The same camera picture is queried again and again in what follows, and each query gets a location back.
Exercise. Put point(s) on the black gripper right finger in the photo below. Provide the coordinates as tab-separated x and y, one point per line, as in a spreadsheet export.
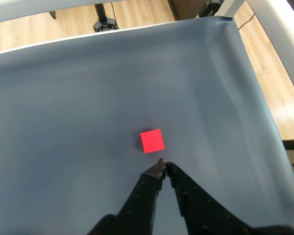
201	210

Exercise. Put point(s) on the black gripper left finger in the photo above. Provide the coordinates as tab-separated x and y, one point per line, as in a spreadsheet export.
142	200

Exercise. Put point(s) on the red cube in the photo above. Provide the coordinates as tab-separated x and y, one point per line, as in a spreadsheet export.
152	141

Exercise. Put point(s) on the blue-grey table mat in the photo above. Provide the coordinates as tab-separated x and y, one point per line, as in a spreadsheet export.
88	98

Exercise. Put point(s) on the black tripod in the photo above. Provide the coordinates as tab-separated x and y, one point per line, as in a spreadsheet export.
101	20

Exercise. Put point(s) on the dark brown desk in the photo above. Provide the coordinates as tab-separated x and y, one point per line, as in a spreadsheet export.
186	8

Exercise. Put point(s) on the silver aluminium frame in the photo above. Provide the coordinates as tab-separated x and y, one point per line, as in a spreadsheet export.
279	29

